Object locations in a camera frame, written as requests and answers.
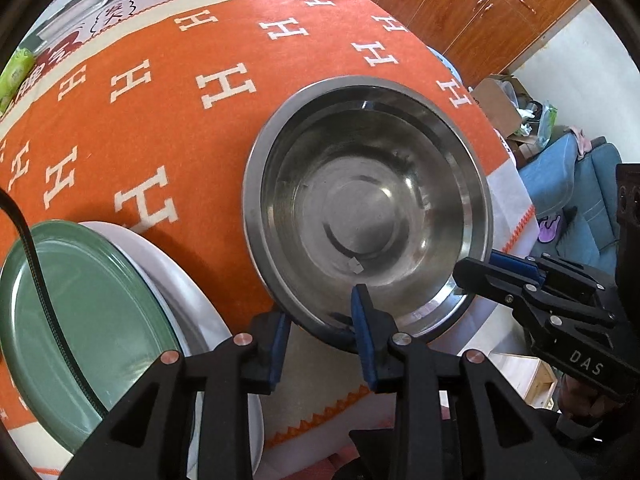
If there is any green wipes packet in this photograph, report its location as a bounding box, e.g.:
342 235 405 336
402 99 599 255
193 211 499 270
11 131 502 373
537 105 558 141

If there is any person's pink clothing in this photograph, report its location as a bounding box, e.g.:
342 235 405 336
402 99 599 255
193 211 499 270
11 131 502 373
320 440 371 480

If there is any light wooden box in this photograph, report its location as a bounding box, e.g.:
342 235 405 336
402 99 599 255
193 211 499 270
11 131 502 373
487 352 558 411

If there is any green tissue pack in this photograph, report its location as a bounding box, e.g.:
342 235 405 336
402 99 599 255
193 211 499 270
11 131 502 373
0 46 38 113

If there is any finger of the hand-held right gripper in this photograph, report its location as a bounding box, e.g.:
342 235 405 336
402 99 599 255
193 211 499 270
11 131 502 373
452 257 618 333
489 251 623 293

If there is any green plate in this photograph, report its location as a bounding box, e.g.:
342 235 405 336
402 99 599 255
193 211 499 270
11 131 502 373
0 220 183 453

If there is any large steel bowl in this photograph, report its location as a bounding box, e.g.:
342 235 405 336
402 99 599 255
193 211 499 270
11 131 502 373
243 75 495 353

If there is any pink cloth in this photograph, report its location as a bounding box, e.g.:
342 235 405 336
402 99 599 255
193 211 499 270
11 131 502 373
565 125 596 158

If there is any orange patterned blanket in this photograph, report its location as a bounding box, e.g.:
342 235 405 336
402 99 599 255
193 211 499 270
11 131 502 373
0 0 538 466

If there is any large white plate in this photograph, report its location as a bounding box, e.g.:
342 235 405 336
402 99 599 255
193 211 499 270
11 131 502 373
10 220 266 480

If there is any orange wooden wall cabinet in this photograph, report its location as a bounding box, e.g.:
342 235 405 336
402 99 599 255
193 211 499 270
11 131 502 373
350 0 586 86

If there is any black braided cable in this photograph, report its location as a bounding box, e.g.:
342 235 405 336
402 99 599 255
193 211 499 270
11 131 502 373
0 187 108 418

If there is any person's right hand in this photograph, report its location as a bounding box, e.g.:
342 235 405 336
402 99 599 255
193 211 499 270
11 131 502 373
555 375 631 431

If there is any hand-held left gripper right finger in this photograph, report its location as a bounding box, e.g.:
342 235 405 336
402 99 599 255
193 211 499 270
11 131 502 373
350 284 581 480

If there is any light blue plastic stool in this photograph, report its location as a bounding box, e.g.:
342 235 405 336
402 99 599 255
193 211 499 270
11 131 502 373
430 47 463 86

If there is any cardboard box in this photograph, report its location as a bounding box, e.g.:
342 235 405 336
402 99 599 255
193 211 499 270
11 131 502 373
470 74 541 161

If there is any blue sofa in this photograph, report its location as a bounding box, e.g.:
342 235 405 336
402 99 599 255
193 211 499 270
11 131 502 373
517 125 631 271

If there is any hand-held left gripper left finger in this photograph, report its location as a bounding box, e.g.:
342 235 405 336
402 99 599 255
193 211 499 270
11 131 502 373
60 310 292 480

